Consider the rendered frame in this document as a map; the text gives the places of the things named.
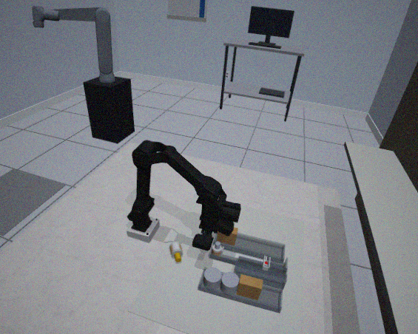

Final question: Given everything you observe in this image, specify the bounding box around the brown jar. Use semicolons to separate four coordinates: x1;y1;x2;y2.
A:
170;242;183;262

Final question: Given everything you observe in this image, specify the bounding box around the brown cardboard box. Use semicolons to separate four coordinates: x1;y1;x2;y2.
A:
236;274;263;300
217;228;238;245

